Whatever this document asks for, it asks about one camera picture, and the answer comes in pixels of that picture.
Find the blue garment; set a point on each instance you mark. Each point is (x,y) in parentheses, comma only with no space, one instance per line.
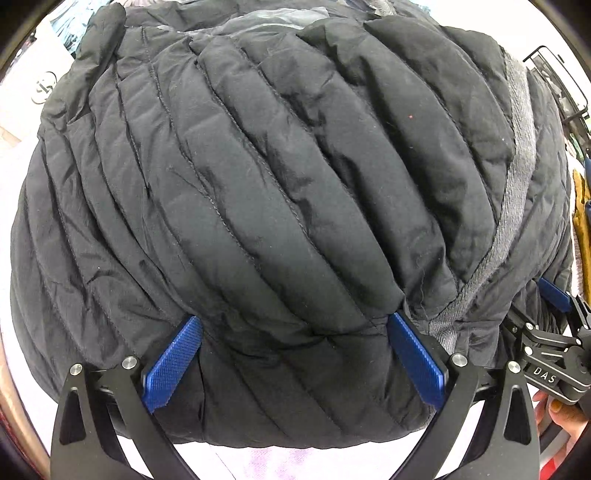
(69,23)

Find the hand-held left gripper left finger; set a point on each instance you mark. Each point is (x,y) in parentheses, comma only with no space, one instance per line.
(173,364)

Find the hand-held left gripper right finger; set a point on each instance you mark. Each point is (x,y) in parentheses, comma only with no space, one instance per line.
(418,360)

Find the white bag with round logo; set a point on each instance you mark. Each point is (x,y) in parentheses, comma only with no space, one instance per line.
(41,83)

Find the yellow item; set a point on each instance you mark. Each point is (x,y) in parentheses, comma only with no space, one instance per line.
(581,207)

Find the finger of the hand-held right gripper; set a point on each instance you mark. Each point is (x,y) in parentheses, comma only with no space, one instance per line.
(556,295)

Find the black quilted jacket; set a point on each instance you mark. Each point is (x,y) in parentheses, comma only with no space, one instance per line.
(277,207)

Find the light bed sheet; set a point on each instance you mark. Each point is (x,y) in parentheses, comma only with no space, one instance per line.
(9,277)

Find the person's right hand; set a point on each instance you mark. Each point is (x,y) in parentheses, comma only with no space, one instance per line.
(570,417)

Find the black metal frame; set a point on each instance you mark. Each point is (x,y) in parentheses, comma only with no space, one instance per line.
(554,74)

